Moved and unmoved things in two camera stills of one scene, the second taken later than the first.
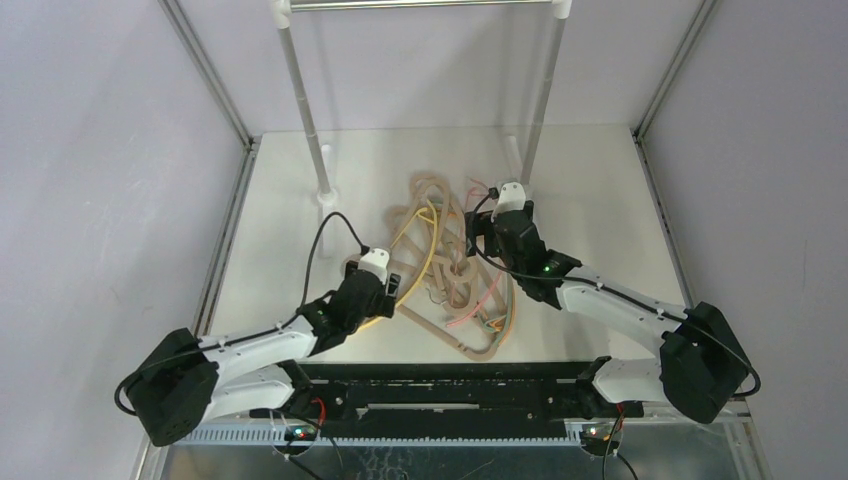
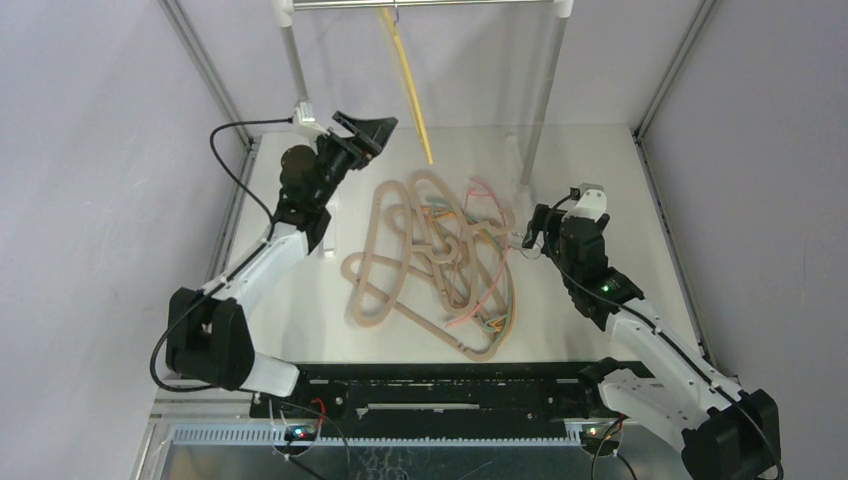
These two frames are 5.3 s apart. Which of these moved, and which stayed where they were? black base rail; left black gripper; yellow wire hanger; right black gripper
Moved: right black gripper; yellow wire hanger; left black gripper
Stayed: black base rail
